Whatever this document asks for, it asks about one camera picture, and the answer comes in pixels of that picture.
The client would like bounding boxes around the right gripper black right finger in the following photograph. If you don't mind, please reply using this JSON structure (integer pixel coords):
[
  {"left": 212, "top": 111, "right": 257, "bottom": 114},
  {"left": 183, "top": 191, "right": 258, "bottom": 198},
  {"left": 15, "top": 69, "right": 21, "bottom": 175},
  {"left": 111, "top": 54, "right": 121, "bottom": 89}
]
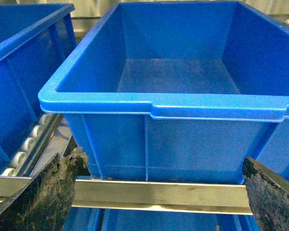
[{"left": 242, "top": 156, "right": 289, "bottom": 231}]

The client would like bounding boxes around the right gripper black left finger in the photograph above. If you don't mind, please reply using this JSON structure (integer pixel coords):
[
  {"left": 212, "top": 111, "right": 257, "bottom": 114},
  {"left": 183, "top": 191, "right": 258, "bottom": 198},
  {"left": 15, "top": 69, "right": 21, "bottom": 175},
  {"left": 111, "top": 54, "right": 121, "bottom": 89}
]
[{"left": 0, "top": 147, "right": 89, "bottom": 231}]

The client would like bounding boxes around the metal rack front rail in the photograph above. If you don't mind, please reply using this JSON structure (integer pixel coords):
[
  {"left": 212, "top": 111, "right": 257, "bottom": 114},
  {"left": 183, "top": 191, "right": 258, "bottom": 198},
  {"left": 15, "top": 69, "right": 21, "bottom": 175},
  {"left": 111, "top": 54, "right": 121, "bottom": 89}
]
[{"left": 0, "top": 175, "right": 253, "bottom": 216}]

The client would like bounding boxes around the white roller conveyor track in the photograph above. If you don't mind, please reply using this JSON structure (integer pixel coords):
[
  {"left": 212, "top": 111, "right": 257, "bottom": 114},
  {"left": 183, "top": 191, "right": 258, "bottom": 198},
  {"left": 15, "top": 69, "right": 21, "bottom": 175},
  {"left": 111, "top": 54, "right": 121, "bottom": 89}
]
[{"left": 1, "top": 114, "right": 63, "bottom": 177}]

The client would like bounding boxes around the blue plastic bin centre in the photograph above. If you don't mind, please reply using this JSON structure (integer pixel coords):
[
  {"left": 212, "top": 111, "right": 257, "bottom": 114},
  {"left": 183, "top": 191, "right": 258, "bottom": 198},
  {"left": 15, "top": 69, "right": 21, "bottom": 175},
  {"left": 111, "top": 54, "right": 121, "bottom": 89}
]
[{"left": 39, "top": 1, "right": 289, "bottom": 184}]

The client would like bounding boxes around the blue bin lower shelf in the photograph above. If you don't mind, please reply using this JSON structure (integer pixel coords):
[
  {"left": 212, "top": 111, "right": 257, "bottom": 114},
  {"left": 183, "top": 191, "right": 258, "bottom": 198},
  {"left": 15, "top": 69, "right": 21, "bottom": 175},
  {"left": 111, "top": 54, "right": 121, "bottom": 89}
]
[{"left": 63, "top": 207, "right": 259, "bottom": 231}]

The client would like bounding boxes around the blue plastic bin left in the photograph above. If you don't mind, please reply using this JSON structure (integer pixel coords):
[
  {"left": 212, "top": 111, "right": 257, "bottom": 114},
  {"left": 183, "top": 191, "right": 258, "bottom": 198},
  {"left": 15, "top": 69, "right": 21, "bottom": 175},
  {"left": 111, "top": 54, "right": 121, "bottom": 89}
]
[{"left": 0, "top": 3, "right": 76, "bottom": 174}]

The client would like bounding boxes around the blue plastic bin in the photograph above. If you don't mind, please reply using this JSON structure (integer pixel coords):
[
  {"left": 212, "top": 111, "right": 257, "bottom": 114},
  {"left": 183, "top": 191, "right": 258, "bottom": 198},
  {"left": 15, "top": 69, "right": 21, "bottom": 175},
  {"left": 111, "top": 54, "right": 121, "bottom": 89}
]
[
  {"left": 39, "top": 1, "right": 289, "bottom": 184},
  {"left": 0, "top": 3, "right": 76, "bottom": 174}
]

